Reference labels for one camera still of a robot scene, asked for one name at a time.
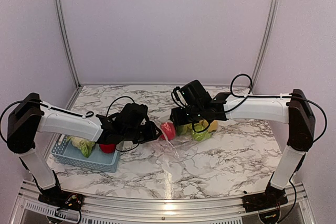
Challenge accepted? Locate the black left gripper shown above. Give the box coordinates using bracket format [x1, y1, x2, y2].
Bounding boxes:
[122, 121, 162, 144]

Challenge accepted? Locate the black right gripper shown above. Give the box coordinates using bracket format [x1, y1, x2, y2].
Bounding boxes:
[170, 104, 205, 126]

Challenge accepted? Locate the red fake apple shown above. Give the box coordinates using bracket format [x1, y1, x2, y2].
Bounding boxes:
[160, 122, 176, 141]
[99, 144, 116, 154]

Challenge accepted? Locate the clear zip top bag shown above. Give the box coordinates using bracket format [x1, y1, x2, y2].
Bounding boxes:
[158, 120, 216, 159]

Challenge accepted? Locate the white green fake cabbage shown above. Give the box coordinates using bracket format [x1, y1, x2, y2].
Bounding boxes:
[67, 136, 96, 158]

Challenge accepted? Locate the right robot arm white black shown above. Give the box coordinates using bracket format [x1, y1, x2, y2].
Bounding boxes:
[170, 80, 323, 207]

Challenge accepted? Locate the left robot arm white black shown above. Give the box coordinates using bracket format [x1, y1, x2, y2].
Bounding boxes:
[1, 93, 162, 206]

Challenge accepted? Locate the green fake lettuce leaf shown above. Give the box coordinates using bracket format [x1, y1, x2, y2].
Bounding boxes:
[191, 122, 212, 142]

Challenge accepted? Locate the yellow fake fruit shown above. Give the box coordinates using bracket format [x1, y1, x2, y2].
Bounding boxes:
[203, 120, 218, 133]

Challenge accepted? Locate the light blue plastic basket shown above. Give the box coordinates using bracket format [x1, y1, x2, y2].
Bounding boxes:
[50, 134, 121, 174]

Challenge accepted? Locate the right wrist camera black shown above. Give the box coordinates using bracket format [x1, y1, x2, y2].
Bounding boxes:
[171, 80, 212, 108]

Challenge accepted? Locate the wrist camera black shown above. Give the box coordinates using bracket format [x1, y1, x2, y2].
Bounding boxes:
[171, 80, 212, 108]
[114, 103, 148, 131]

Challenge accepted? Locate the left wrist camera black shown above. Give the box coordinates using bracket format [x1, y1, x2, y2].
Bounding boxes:
[114, 103, 148, 131]

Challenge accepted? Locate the front aluminium rail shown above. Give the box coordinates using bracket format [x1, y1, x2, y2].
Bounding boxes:
[10, 180, 316, 224]

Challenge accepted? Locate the right aluminium frame post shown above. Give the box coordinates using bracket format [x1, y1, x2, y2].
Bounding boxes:
[251, 0, 279, 90]

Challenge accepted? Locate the aluminium frame post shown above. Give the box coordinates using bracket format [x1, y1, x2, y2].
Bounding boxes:
[251, 0, 279, 90]
[54, 0, 81, 89]

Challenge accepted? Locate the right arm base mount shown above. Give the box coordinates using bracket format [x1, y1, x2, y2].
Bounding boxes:
[242, 183, 288, 212]

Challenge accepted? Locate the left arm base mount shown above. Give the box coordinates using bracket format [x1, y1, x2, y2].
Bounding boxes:
[36, 180, 83, 211]

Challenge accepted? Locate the left aluminium frame post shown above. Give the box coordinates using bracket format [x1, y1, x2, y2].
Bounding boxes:
[54, 0, 81, 89]

